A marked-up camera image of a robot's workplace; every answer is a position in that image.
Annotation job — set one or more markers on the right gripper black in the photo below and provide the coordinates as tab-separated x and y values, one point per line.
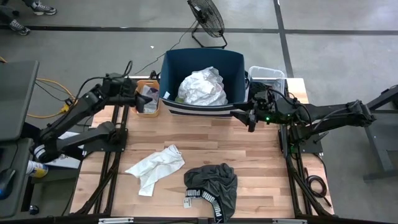
264	102

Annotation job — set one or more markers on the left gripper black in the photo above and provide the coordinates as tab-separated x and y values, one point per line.
124	91

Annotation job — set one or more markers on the purple and white sock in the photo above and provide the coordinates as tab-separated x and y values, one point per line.
153	92

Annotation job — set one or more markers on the white patterned garment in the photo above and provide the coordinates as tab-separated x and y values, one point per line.
202	87

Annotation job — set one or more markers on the white cloth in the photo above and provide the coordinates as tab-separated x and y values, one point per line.
158	165

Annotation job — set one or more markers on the dark grey Puma underwear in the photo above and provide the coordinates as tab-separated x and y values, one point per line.
214	180

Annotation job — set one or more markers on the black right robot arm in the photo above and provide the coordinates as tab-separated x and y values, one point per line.
329	113

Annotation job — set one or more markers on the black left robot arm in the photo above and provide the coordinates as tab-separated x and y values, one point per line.
77	107

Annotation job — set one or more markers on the small yellow plastic bin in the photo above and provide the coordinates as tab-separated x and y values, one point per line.
147	114

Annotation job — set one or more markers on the navy white striped fabric basket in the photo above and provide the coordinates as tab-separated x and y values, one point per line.
174	71

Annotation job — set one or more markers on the clear plastic bin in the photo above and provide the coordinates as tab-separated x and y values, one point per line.
273	74

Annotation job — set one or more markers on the white printed paper sheet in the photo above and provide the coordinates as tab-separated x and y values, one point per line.
66	161

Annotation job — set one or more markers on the black floor fan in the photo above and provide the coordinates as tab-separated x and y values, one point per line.
209	17

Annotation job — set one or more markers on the black diagonal bar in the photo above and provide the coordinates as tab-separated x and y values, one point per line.
29	129

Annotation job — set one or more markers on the white and yellow spray can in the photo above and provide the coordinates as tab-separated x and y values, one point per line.
37	169

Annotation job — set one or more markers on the dark grey monitor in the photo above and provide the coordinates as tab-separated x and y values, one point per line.
17	99

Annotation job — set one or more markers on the dark grey side stand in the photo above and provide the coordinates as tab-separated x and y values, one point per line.
379	143

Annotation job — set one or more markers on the person's grey sneaker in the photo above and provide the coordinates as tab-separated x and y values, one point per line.
19	27
43	8

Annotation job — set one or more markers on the dark grey desk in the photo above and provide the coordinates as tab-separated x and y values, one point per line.
21	186

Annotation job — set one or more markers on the small black round object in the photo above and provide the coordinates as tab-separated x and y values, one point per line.
34	210

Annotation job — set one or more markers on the black computer mouse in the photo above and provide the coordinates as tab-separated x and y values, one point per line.
6	182

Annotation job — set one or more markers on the person's leg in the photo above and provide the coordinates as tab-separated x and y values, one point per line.
7	14

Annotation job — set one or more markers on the silver aluminium rail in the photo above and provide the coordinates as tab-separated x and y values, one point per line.
115	220
289	221

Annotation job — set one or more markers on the black metal table frame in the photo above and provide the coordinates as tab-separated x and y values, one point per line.
174	220

